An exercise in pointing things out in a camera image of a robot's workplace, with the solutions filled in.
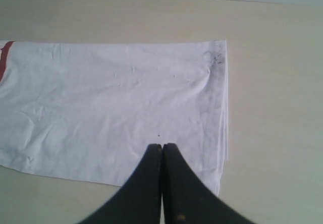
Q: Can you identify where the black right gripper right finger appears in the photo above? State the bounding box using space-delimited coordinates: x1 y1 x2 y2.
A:
162 143 252 223

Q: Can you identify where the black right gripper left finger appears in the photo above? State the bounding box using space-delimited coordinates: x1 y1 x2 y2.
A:
81 144 162 223

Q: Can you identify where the white t-shirt red lettering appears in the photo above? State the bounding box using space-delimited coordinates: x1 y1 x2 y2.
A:
1 40 228 194

